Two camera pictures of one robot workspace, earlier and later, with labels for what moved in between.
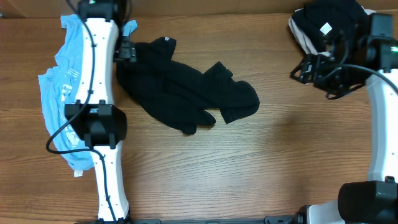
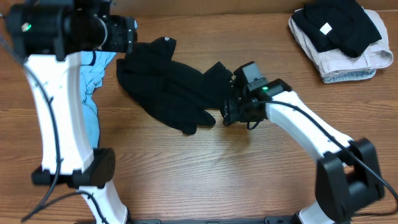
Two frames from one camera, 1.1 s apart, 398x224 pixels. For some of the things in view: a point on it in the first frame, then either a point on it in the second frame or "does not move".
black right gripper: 310,72 → 232,109
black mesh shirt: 177,93 does not move
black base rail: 269,219 does not move
